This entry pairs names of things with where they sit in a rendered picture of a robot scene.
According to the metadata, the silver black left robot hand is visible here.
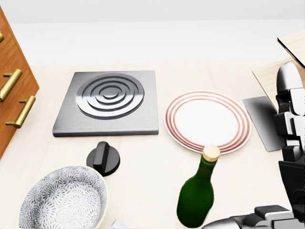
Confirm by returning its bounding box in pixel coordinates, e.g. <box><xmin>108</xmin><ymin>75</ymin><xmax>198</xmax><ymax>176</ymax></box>
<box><xmin>110</xmin><ymin>219</ymin><xmax>130</xmax><ymax>229</ymax></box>

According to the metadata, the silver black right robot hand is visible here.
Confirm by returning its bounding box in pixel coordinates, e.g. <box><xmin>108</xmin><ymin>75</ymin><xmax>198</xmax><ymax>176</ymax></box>
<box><xmin>202</xmin><ymin>62</ymin><xmax>305</xmax><ymax>229</ymax></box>

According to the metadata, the green wine bottle with cork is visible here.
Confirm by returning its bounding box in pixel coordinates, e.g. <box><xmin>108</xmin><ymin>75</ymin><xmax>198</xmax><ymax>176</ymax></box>
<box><xmin>176</xmin><ymin>145</ymin><xmax>221</xmax><ymax>229</ymax></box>

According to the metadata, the wooden cabinet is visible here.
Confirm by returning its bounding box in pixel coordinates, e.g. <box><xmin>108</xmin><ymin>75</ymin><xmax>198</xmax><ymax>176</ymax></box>
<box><xmin>0</xmin><ymin>6</ymin><xmax>40</xmax><ymax>160</ymax></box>

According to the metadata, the flat grey metal sheet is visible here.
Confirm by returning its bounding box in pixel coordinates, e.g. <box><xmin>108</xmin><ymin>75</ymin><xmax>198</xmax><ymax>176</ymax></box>
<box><xmin>242</xmin><ymin>96</ymin><xmax>284</xmax><ymax>153</ymax></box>

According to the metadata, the patterned grey white bowl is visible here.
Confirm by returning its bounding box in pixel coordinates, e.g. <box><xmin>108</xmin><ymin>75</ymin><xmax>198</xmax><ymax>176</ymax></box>
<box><xmin>17</xmin><ymin>166</ymin><xmax>108</xmax><ymax>229</ymax></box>

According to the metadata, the pale wooden slat tray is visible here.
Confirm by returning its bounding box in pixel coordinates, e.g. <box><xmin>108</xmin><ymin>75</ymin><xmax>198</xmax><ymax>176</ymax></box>
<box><xmin>251</xmin><ymin>30</ymin><xmax>305</xmax><ymax>113</ymax></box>

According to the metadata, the round black knob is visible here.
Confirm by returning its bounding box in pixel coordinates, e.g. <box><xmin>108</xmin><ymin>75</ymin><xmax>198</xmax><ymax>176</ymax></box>
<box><xmin>86</xmin><ymin>141</ymin><xmax>122</xmax><ymax>177</ymax></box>

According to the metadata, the white plate with red rings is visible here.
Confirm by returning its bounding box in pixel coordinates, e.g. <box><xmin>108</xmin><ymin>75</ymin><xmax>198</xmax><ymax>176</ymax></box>
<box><xmin>163</xmin><ymin>90</ymin><xmax>253</xmax><ymax>156</ymax></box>

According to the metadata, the flat dark stove plate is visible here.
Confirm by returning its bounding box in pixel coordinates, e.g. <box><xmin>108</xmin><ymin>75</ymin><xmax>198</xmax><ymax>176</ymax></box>
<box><xmin>52</xmin><ymin>70</ymin><xmax>160</xmax><ymax>138</ymax></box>

